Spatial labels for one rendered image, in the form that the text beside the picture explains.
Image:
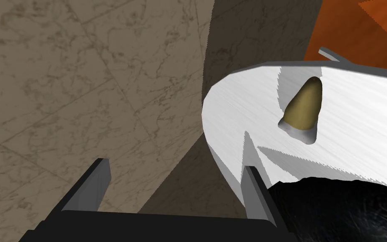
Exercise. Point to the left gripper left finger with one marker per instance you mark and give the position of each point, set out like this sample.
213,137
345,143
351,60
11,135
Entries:
89,191

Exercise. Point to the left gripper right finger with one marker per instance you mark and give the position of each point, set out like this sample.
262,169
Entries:
253,198

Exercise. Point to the black rounded object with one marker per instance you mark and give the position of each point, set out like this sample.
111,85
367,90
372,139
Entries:
334,211

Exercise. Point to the olive cone-shaped object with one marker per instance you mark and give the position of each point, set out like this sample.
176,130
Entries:
303,109

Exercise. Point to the white round table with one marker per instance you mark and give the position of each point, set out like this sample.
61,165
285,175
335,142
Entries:
358,127

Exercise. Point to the grey bar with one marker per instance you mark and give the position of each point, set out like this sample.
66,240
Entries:
329,54

